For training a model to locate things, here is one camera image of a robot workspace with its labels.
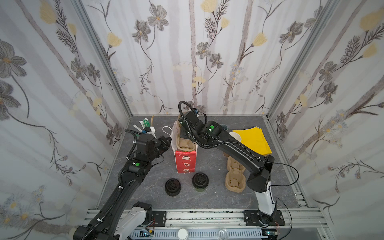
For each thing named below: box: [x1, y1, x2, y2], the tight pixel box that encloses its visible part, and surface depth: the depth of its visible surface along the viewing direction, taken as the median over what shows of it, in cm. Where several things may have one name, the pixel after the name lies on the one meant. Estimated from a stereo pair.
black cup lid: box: [192, 172, 209, 189], surface depth 77 cm
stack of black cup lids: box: [164, 178, 181, 197], surface depth 82 cm
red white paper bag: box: [170, 119, 198, 174], surface depth 77 cm
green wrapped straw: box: [143, 119, 151, 127], surface depth 95 cm
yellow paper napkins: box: [232, 126, 272, 156], surface depth 103 cm
